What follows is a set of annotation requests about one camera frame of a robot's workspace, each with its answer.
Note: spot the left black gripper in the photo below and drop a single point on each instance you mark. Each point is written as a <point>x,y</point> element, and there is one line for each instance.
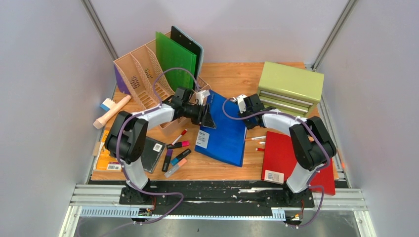
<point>207,120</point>

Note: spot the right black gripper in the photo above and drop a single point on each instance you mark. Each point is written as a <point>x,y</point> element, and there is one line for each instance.
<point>249,126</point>

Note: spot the blue binder folder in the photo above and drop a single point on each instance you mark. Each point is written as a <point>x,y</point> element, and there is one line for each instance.
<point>226,142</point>

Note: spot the green metal drawer cabinet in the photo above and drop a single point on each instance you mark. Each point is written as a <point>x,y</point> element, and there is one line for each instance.
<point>292,90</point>

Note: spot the red binder folder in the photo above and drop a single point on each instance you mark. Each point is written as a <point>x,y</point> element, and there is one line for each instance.
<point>279,157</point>

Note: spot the green translucent plastic folder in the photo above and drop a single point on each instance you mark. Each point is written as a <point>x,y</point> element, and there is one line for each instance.
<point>170,54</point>

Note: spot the beige plastic file organizer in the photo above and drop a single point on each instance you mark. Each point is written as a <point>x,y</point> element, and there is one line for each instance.
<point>139,69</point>

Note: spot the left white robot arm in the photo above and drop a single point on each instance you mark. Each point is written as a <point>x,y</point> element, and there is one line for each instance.
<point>126,138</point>

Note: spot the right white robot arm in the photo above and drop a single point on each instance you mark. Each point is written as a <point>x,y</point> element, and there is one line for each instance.
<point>312,144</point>

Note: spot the white red whiteboard marker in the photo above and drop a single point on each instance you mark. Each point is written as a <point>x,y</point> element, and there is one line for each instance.
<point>180,135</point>

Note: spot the pink highlighter marker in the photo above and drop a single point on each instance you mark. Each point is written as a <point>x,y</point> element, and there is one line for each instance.
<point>178,145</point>

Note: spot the white orange marker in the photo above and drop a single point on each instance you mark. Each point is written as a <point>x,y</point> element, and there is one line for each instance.
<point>256,138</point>

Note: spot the purple highlighter marker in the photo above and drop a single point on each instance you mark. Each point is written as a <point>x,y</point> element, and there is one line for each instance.
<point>167,160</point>

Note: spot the blue highlighter marker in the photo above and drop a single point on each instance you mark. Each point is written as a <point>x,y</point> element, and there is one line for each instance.
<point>180,156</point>

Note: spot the black notebook with sticker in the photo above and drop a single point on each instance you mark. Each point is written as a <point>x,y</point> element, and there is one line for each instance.
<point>153,150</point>

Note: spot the orange highlighter marker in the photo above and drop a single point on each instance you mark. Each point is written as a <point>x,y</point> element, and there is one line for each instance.
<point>175,168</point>

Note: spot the black clipboard blue back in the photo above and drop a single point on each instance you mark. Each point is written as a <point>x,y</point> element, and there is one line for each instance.
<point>187,42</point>

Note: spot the blue white eraser block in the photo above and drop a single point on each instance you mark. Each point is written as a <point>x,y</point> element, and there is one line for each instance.
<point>107,104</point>

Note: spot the beige rolled tube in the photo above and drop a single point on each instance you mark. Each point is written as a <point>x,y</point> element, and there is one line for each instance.
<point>101,121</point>

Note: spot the orange yellow booklet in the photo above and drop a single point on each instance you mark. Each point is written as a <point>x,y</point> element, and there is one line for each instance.
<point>104,161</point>

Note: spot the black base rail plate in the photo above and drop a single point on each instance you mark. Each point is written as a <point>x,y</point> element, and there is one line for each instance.
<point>231,198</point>

